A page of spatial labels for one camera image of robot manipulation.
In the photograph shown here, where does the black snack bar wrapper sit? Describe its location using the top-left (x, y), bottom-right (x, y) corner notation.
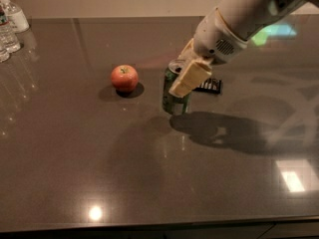
top-left (195, 78), bottom-right (222, 95)

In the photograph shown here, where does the clear plastic water bottle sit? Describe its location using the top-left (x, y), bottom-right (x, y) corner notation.
top-left (0, 6), bottom-right (21, 53)

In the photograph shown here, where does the red apple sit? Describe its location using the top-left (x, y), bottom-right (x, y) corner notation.
top-left (111, 65), bottom-right (139, 93)

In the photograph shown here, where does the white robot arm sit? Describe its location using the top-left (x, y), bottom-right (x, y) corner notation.
top-left (169, 0), bottom-right (319, 98)

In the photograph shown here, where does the green soda can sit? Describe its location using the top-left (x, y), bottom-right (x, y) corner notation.
top-left (161, 60), bottom-right (190, 116)

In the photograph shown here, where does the clear bottle at edge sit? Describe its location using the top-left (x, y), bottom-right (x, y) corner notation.
top-left (0, 43), bottom-right (10, 62)

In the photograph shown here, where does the white pump sanitizer bottle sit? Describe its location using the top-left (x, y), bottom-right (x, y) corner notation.
top-left (0, 0), bottom-right (29, 33)

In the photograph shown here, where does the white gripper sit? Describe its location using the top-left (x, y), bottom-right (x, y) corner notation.
top-left (168, 8), bottom-right (248, 98)

